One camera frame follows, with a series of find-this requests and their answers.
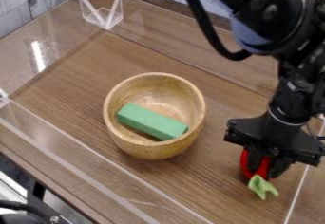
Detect green rectangular block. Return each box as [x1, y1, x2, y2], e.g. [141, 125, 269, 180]
[116, 103, 188, 140]

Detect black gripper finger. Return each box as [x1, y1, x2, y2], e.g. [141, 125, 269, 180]
[268, 157, 295, 178]
[245, 147, 264, 177]

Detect black table frame bracket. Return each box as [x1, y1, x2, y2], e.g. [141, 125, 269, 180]
[27, 181, 73, 224]

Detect black cable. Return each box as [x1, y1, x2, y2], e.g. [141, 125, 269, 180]
[0, 198, 43, 224]

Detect red plush fruit green leaf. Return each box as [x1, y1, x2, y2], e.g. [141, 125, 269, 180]
[240, 148, 281, 201]

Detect wooden bowl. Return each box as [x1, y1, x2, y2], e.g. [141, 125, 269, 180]
[104, 72, 208, 160]

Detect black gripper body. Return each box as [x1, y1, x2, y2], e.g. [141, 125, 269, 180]
[224, 107, 325, 166]

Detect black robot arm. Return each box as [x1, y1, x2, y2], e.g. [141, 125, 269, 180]
[187, 0, 325, 179]

